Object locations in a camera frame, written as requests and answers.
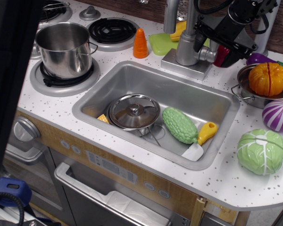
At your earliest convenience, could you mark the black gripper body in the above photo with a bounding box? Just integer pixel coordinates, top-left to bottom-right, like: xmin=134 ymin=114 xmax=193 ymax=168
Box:
xmin=194 ymin=10 xmax=258 ymax=58

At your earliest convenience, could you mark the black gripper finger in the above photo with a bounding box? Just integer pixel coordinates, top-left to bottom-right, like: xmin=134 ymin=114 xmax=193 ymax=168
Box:
xmin=220 ymin=48 xmax=248 ymax=68
xmin=194 ymin=29 xmax=208 ymax=52

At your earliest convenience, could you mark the silver faucet lever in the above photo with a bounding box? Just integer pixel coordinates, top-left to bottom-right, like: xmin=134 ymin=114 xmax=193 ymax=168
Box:
xmin=208 ymin=39 xmax=219 ymax=63

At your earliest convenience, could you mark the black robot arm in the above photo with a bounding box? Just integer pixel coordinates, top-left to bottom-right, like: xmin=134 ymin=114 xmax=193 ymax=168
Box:
xmin=193 ymin=0 xmax=278 ymax=68

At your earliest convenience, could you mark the red toy pepper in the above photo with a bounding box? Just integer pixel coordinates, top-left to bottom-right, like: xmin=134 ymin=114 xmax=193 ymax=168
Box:
xmin=213 ymin=45 xmax=230 ymax=67

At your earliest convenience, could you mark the purple toy eggplant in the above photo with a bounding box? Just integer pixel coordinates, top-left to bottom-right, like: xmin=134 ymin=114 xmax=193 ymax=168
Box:
xmin=246 ymin=53 xmax=283 ymax=66

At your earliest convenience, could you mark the yellow toy banana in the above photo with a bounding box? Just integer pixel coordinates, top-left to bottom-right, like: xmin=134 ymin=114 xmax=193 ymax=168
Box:
xmin=170 ymin=21 xmax=187 ymax=42

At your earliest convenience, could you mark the silver toy faucet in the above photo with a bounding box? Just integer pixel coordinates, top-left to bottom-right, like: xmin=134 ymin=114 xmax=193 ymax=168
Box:
xmin=161 ymin=0 xmax=212 ymax=81

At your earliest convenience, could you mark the metal grater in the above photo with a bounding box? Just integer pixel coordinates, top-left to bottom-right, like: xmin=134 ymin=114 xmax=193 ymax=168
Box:
xmin=177 ymin=0 xmax=189 ymax=21

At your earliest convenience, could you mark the steel pan right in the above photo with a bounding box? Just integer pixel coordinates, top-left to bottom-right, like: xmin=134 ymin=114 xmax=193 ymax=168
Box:
xmin=231 ymin=64 xmax=283 ymax=109

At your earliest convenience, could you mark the green toy cutting board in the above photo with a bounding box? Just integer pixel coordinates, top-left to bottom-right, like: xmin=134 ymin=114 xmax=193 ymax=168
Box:
xmin=148 ymin=32 xmax=210 ymax=57

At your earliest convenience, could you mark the orange toy pumpkin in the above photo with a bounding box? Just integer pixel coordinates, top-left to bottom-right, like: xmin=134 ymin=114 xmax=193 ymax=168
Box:
xmin=248 ymin=63 xmax=283 ymax=97

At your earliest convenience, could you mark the silver sink basin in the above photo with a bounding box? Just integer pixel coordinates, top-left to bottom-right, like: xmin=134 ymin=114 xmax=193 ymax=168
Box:
xmin=72 ymin=61 xmax=240 ymax=170

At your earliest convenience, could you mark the orange toy carrot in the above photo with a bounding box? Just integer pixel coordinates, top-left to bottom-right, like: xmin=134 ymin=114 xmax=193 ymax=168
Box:
xmin=133 ymin=28 xmax=148 ymax=58

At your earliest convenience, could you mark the purple striped toy onion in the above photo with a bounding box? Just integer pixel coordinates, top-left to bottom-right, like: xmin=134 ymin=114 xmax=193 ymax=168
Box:
xmin=262 ymin=100 xmax=283 ymax=132

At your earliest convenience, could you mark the back right stove burner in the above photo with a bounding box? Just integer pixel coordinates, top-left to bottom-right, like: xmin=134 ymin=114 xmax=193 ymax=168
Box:
xmin=87 ymin=17 xmax=139 ymax=52

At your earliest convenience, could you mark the stove burner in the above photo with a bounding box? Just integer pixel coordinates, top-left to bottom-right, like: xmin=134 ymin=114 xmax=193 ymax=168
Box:
xmin=87 ymin=17 xmax=139 ymax=52
xmin=38 ymin=0 xmax=72 ymax=29
xmin=30 ymin=60 xmax=100 ymax=97

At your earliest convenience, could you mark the green toy bitter melon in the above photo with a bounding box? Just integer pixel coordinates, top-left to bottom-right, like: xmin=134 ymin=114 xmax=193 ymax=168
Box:
xmin=162 ymin=107 xmax=198 ymax=144

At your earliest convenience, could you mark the green toy cabbage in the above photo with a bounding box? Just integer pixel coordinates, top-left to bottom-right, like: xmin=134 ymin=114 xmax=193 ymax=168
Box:
xmin=237 ymin=129 xmax=283 ymax=176

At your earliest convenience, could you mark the steel pot lid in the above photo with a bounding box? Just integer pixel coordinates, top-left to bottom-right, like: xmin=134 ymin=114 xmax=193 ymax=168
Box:
xmin=109 ymin=94 xmax=160 ymax=129

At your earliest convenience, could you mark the small steel pot in sink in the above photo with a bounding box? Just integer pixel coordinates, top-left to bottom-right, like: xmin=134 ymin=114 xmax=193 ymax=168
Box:
xmin=106 ymin=103 xmax=161 ymax=146

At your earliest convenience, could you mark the grey stove knob top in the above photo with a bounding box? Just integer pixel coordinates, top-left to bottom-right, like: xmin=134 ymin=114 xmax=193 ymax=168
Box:
xmin=79 ymin=6 xmax=101 ymax=21

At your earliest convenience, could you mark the grey stove knob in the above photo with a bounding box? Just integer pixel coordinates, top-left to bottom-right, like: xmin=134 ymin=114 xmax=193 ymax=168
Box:
xmin=79 ymin=6 xmax=101 ymax=21
xmin=30 ymin=43 xmax=41 ymax=60

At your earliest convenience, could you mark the yellow toy corn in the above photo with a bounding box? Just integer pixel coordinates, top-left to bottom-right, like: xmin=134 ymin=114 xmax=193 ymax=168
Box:
xmin=97 ymin=114 xmax=109 ymax=124

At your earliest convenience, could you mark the tall steel pot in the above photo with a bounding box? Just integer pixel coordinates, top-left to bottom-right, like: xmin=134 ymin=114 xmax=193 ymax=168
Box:
xmin=35 ymin=22 xmax=98 ymax=79

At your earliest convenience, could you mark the back left stove burner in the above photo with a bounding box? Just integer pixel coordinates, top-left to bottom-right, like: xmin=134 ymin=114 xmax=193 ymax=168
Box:
xmin=38 ymin=0 xmax=72 ymax=29

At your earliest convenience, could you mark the grey control panel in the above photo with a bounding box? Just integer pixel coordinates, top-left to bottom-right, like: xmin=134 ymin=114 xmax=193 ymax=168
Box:
xmin=85 ymin=150 xmax=138 ymax=184

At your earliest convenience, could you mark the front left stove burner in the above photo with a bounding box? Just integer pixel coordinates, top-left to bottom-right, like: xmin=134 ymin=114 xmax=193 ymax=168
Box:
xmin=30 ymin=60 xmax=100 ymax=97

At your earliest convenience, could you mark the grey stove knob left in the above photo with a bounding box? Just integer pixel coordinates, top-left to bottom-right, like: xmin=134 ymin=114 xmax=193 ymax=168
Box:
xmin=30 ymin=43 xmax=41 ymax=60

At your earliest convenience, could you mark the silver oven dial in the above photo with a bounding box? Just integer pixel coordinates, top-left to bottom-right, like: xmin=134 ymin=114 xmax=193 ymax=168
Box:
xmin=13 ymin=116 xmax=41 ymax=142

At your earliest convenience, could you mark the grey metal post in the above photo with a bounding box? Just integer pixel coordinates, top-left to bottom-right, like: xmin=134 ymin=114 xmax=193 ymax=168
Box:
xmin=252 ymin=0 xmax=282 ymax=57

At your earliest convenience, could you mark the yellow handled white spatula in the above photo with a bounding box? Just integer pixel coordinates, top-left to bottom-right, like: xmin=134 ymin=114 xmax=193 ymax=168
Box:
xmin=182 ymin=122 xmax=218 ymax=161

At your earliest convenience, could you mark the silver dishwasher door handle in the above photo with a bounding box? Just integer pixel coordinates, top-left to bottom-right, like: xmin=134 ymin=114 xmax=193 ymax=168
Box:
xmin=54 ymin=162 xmax=191 ymax=226

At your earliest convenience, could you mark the dark foreground post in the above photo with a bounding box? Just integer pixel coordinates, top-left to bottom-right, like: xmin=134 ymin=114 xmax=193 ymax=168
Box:
xmin=0 ymin=0 xmax=47 ymax=203

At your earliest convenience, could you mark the silver oven door handle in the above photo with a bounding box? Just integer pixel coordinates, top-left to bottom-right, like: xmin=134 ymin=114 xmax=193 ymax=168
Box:
xmin=5 ymin=144 xmax=44 ymax=165

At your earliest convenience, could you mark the black coiled cable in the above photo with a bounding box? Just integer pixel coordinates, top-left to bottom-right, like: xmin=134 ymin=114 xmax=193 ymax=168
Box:
xmin=0 ymin=191 xmax=25 ymax=226

